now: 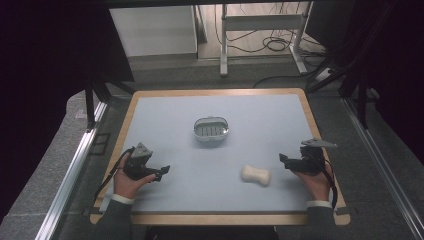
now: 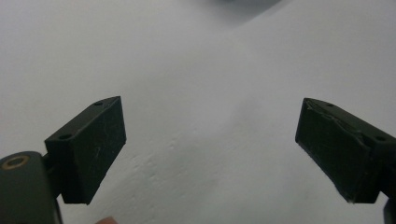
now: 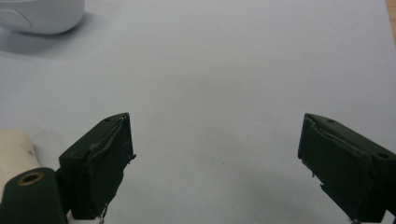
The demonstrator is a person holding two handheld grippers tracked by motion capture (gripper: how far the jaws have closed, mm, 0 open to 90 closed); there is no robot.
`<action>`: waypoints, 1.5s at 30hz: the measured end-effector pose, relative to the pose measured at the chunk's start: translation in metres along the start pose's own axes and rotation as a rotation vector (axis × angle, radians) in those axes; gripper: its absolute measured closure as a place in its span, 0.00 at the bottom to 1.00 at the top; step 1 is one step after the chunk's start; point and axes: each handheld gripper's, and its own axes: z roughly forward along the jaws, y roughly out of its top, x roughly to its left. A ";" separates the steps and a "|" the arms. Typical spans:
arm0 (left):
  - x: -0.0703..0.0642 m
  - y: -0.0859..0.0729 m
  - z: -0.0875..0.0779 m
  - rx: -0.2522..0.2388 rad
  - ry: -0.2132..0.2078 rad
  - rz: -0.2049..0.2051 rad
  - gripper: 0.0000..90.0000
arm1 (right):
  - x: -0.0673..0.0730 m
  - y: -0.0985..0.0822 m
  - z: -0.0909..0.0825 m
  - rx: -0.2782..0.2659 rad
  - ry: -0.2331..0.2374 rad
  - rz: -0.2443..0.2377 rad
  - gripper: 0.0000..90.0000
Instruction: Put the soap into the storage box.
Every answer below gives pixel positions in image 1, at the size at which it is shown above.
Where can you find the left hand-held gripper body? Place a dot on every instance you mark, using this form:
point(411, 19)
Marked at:
point(137, 163)

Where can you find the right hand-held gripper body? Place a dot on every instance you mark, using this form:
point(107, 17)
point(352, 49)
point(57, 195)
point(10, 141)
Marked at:
point(311, 156)

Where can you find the white soap bar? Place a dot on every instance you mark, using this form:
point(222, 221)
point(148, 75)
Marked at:
point(256, 174)

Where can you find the grey soap dish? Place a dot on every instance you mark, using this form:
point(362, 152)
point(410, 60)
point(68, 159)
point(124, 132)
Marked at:
point(211, 128)

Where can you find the person's left hand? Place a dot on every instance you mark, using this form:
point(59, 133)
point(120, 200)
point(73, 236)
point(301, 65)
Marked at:
point(128, 184)

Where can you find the person's right hand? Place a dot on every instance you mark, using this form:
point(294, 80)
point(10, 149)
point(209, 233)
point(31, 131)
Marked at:
point(316, 185)

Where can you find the light blue table mat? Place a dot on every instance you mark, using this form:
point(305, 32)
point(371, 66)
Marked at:
point(213, 156)

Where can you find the black tripod stand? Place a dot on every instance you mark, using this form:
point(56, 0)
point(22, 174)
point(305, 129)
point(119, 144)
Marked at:
point(100, 93)

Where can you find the white power strip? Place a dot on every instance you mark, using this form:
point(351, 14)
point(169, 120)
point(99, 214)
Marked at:
point(325, 74)

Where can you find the black metal stand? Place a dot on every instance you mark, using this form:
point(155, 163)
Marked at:
point(356, 80)

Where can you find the white cabinet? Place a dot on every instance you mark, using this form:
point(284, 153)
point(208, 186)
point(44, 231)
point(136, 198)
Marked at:
point(155, 30)

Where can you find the aluminium rail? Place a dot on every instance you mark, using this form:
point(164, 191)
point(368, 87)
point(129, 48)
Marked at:
point(383, 166)
point(71, 176)

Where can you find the white desk frame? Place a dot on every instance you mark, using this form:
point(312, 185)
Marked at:
point(263, 36)

